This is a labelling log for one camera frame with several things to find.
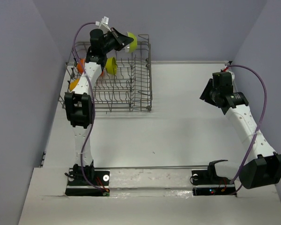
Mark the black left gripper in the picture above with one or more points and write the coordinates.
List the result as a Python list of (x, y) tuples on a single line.
[(120, 40)]

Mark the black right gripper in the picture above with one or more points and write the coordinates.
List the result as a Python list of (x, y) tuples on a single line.
[(206, 94)]

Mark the white bowl green outside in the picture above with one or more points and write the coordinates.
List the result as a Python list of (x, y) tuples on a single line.
[(130, 48)]

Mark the lime green bowl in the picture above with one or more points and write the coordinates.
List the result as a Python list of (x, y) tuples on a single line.
[(111, 66)]

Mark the white bowl orange outside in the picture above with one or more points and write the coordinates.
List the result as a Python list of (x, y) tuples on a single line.
[(80, 66)]

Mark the yellow bowl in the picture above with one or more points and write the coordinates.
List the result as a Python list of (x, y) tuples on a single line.
[(73, 84)]

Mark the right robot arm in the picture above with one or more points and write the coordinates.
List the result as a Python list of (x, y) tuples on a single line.
[(261, 165)]

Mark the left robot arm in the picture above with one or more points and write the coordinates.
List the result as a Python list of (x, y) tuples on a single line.
[(80, 101)]

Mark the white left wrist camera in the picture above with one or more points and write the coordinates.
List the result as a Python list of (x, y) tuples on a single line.
[(103, 24)]

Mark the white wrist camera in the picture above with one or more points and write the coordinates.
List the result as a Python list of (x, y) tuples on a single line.
[(103, 24), (228, 70)]

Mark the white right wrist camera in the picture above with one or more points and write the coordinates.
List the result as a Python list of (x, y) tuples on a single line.
[(228, 70)]

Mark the grey wire dish rack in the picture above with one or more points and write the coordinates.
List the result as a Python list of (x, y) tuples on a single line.
[(129, 89)]

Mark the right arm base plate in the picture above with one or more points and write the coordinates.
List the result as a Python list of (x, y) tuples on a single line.
[(205, 185)]

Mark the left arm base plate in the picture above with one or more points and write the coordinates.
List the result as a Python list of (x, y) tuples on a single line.
[(80, 187)]

